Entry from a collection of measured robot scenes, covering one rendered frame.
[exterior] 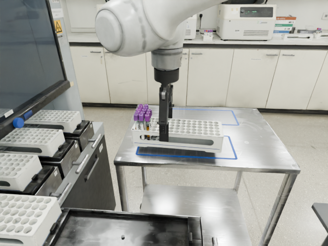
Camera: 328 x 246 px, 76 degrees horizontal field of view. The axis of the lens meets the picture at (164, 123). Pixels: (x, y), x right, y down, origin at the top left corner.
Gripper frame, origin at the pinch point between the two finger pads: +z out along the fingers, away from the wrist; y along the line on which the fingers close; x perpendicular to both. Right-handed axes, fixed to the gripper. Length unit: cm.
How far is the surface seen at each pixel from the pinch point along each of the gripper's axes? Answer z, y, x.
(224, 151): 8.7, 0.9, -20.8
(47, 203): 4.2, -31.9, 23.8
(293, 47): 7, 209, -118
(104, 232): 10.4, -33.1, 10.2
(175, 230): 10.4, -30.3, -6.4
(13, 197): 4.8, -31.0, 33.6
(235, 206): 63, 24, -37
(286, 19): -19, 244, -116
